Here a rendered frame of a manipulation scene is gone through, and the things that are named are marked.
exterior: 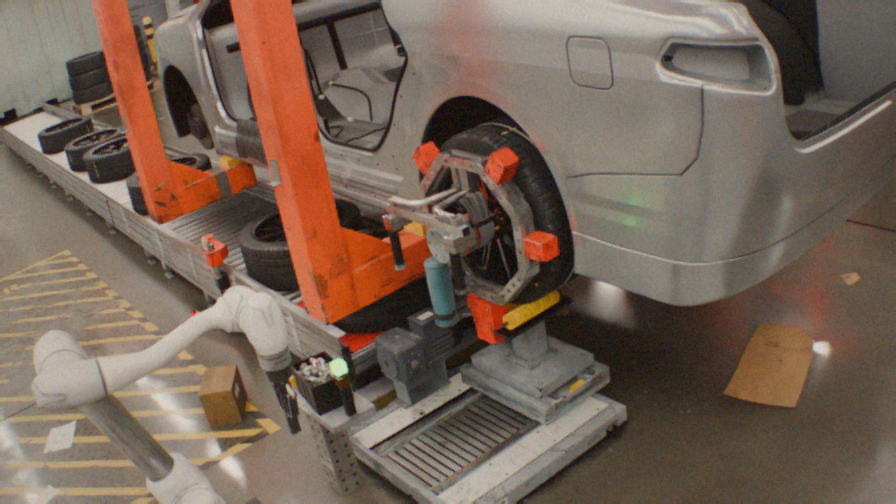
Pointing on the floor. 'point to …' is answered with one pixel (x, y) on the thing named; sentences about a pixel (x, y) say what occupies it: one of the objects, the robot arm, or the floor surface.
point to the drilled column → (336, 458)
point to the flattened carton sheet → (772, 366)
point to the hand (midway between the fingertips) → (293, 422)
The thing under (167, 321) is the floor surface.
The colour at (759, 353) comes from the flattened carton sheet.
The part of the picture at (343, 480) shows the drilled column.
